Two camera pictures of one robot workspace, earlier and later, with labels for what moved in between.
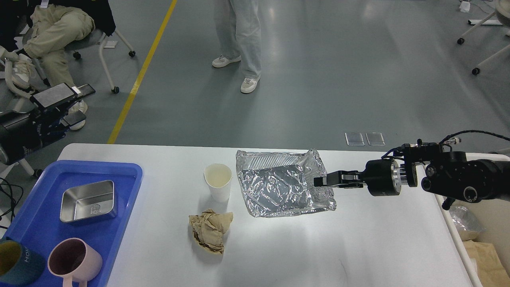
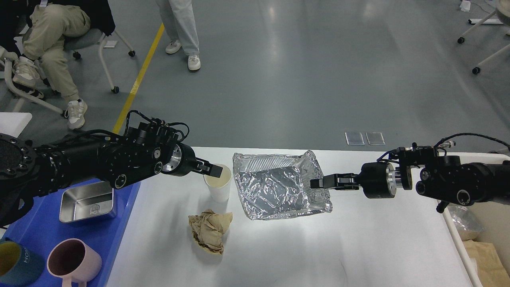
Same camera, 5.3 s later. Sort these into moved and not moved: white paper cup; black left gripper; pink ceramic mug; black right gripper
Moved: black left gripper
Not moved: black right gripper; white paper cup; pink ceramic mug
